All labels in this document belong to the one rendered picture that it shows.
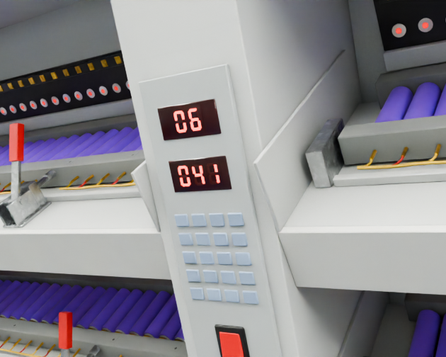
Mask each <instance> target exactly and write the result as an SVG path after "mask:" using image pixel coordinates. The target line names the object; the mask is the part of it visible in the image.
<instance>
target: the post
mask: <svg viewBox="0 0 446 357"><path fill-rule="evenodd" d="M110 1H111V4H112V8H113V14H114V18H115V24H116V27H117V31H118V37H119V41H120V46H121V50H122V56H123V59H124V63H125V69H126V72H127V79H128V82H129V86H130V92H131V96H132V102H133V105H134V109H135V115H136V119H137V124H138V128H139V133H140V137H141V141H142V147H143V150H144V157H145V160H146V164H147V170H148V173H149V180H150V183H151V189H152V193H153V196H154V202H155V206H156V211H157V215H158V219H159V225H160V228H161V234H162V238H163V242H164V248H165V251H166V257H167V261H168V267H169V271H170V274H171V280H172V283H173V289H174V293H175V296H176V303H177V306H178V312H179V316H180V319H181V326H182V329H183V335H184V339H185V344H186V348H187V352H188V357H197V353H196V349H195V343H194V339H193V333H192V330H191V326H190V320H189V316H188V311H187V307H186V303H185V297H184V293H183V287H182V283H181V277H180V273H179V270H178V264H177V260H176V255H175V251H174V247H173V241H172V237H171V231H170V227H169V224H168V218H167V214H166V208H165V205H164V199H163V195H162V191H161V185H160V181H159V175H158V171H157V168H156V162H155V158H154V152H153V149H152V145H151V139H150V135H149V129H148V125H147V119H146V115H145V112H144V106H143V102H142V96H141V93H140V89H139V82H140V81H146V80H150V79H156V78H160V77H167V76H171V75H174V74H180V73H184V72H191V71H195V70H199V69H204V68H208V67H215V66H219V65H223V64H228V65H229V71H230V75H231V82H232V86H233V91H234V98H235V102H236V109H237V113H238V118H239V125H240V129H241V136H242V141H243V145H244V152H245V156H246V163H247V168H248V175H249V179H250V183H251V190H252V195H253V202H254V206H255V211H256V217H257V222H258V229H259V233H260V238H261V245H262V249H263V256H264V260H265V267H266V272H267V276H268V283H269V287H270V294H271V299H272V303H273V310H274V315H275V321H276V326H277V330H278V337H279V342H280V349H281V353H282V357H338V354H339V352H340V349H341V346H342V344H343V341H344V338H345V335H346V333H347V331H348V327H349V326H350V322H351V320H352V318H353V315H354V312H355V309H356V307H357V304H358V301H359V299H360V296H361V293H362V290H348V289H335V288H310V287H297V286H296V284H295V280H294V278H293V276H292V272H291V270H290V266H289V264H288V262H287V258H286V255H285V253H284V250H283V247H282V244H281V242H280V238H279V236H278V232H277V230H276V228H275V225H274V222H273V219H272V216H271V214H270V211H269V208H268V204H267V203H266V200H265V196H264V194H263V191H262V188H261V185H260V182H259V180H258V177H257V174H256V170H255V169H254V166H253V163H254V162H255V160H256V159H257V158H258V156H259V155H260V154H261V152H262V151H263V150H264V149H265V148H266V146H267V145H268V144H269V142H270V141H271V140H272V139H273V138H274V136H275V135H276V134H277V133H278V131H279V130H280V128H281V127H282V126H283V125H284V124H285V123H286V121H287V120H288V119H289V117H290V116H291V115H292V114H293V113H294V111H295V110H296V109H297V107H298V106H299V105H300V103H301V102H302V101H303V100H304V99H305V97H306V96H307V95H308V93H309V92H310V91H311V90H312V89H313V88H314V86H315V85H316V83H317V82H318V81H319V80H320V78H321V77H322V76H323V75H324V74H325V72H326V71H327V69H328V68H329V67H330V66H331V65H332V64H333V62H334V61H335V60H336V58H337V57H338V56H339V54H340V53H341V52H342V51H343V50H346V53H347V56H348V61H349V65H350V70H351V73H352V76H353V81H354V85H355V90H356V93H357V96H358V101H359V103H362V96H361V91H360V82H359V76H358V66H357V61H356V56H355V46H354V41H353V32H352V26H351V20H350V11H349V5H348V0H110Z"/></svg>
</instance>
